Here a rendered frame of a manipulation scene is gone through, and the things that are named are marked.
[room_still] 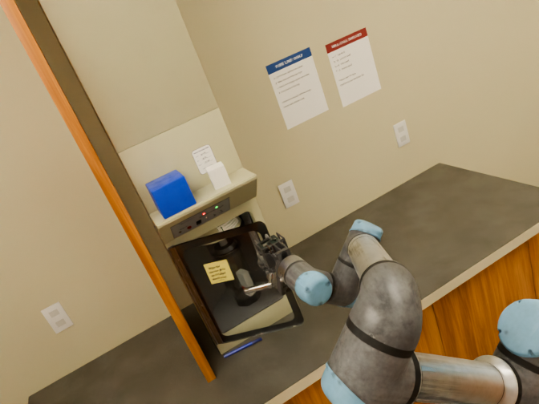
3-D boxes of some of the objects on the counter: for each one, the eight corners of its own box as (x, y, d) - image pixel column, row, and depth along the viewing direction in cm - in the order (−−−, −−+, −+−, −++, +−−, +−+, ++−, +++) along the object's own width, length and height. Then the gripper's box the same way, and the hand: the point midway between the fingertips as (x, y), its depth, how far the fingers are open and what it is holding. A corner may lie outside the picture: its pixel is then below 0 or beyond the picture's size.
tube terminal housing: (200, 321, 184) (107, 141, 154) (271, 279, 193) (196, 101, 162) (220, 355, 162) (116, 153, 132) (299, 306, 171) (219, 107, 140)
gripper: (298, 243, 121) (265, 220, 139) (268, 260, 118) (238, 234, 137) (308, 270, 124) (275, 244, 143) (279, 288, 122) (249, 258, 140)
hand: (262, 248), depth 140 cm, fingers closed
